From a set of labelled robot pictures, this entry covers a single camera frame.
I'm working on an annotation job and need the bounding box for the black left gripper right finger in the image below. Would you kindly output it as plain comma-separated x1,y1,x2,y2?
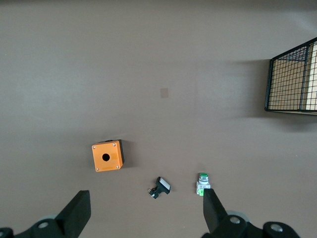
202,188,251,238

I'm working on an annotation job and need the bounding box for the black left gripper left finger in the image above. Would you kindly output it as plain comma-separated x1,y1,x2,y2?
14,190,92,238

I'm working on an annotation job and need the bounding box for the green push button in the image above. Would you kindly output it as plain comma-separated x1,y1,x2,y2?
196,173,211,196

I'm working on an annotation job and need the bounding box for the black white square switch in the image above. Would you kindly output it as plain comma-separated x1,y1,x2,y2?
148,176,171,200

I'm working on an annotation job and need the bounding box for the orange button enclosure box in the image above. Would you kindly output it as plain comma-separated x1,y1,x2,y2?
91,139,125,173

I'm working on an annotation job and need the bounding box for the wire tray with wooden base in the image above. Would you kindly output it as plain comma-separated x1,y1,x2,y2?
264,37,317,115

